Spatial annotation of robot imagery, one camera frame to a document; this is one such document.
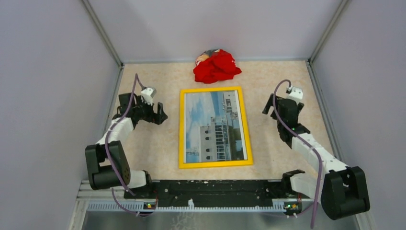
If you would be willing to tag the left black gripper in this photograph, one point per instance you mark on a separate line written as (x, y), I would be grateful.
(152, 116)

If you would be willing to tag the aluminium front rail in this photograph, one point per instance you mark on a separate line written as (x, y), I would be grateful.
(285, 213)

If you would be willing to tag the red crumpled cloth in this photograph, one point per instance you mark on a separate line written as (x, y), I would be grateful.
(215, 65)

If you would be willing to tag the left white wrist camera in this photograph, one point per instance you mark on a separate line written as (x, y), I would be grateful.
(148, 94)

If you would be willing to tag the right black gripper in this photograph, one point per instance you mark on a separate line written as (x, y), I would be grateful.
(269, 104)

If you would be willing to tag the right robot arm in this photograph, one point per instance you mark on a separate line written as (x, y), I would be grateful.
(341, 190)

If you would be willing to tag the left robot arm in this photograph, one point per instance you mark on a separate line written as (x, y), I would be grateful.
(107, 164)

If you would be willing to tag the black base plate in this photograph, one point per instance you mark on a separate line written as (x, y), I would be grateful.
(213, 193)

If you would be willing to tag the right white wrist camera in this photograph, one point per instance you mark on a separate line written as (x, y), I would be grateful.
(294, 93)

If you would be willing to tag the building and sky photo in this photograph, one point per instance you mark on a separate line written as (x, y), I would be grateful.
(215, 127)

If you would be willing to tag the yellow wooden photo frame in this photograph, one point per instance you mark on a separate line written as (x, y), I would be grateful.
(182, 143)

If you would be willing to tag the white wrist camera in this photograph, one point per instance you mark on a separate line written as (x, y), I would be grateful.
(294, 93)
(148, 94)

